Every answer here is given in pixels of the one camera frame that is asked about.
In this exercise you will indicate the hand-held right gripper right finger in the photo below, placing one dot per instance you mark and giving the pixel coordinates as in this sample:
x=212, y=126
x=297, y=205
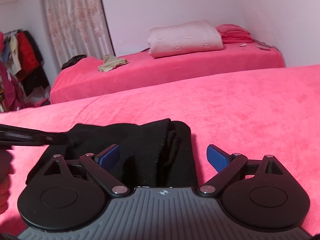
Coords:
x=218, y=158

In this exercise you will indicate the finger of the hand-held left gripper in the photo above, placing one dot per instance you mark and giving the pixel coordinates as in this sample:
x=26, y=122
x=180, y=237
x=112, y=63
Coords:
x=52, y=138

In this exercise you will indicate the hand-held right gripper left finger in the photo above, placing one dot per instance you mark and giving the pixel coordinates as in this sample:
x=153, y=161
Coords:
x=110, y=155

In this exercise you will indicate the black knit pants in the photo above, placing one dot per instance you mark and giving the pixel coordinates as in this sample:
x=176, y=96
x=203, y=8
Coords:
x=150, y=150

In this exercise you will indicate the person's left hand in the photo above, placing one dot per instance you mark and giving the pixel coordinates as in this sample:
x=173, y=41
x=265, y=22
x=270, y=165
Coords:
x=5, y=175

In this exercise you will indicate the maroon vest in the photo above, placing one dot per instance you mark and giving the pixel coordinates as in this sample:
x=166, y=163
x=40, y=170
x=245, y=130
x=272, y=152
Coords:
x=11, y=90

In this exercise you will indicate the black coat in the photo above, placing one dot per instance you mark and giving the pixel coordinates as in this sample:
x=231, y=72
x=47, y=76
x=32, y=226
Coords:
x=36, y=80

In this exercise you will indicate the pink bed blanket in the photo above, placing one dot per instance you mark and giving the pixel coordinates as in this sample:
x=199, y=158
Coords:
x=250, y=105

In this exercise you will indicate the dark garment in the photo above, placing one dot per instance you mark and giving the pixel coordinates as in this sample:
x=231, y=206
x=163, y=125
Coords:
x=73, y=61

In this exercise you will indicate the cream shirt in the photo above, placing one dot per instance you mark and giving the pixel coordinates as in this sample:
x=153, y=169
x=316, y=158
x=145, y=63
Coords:
x=13, y=55

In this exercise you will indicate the red jacket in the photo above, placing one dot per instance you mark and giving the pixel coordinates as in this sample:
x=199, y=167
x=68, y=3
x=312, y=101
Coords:
x=26, y=52

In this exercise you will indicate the beige garment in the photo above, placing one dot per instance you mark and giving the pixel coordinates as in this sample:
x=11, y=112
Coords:
x=111, y=63

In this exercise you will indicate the bed with pink sheet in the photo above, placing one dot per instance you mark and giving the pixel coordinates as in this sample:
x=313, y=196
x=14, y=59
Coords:
x=175, y=65

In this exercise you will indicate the small white item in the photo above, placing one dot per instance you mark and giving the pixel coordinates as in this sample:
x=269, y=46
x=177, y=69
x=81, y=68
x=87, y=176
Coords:
x=242, y=45

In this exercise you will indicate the floral patterned curtain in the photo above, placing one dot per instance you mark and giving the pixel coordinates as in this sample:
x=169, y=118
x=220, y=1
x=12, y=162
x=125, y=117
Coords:
x=75, y=22

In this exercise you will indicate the rolled pale pink quilt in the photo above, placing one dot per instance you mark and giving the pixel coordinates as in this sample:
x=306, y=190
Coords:
x=185, y=40

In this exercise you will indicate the folded pink blanket stack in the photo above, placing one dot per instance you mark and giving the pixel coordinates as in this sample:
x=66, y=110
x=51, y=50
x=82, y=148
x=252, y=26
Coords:
x=233, y=33

